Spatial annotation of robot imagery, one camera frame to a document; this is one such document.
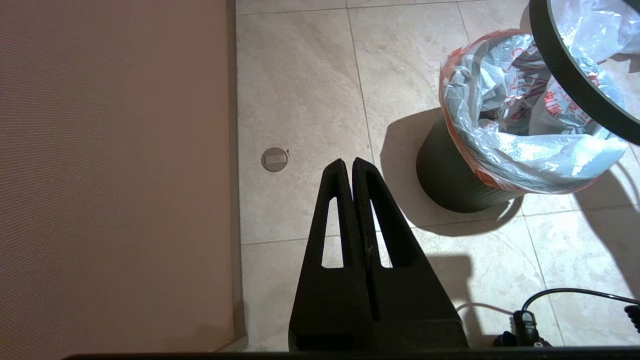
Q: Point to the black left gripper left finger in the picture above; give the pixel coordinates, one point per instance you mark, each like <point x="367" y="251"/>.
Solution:
<point x="310" y="300"/>

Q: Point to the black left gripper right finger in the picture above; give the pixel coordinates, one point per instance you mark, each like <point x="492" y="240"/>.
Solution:
<point x="410" y="300"/>

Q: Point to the translucent white trash bag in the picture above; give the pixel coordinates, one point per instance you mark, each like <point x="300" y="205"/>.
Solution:
<point x="500" y="150"/>

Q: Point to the black trash bin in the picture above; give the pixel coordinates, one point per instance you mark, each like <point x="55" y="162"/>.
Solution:
<point x="445" y="175"/>

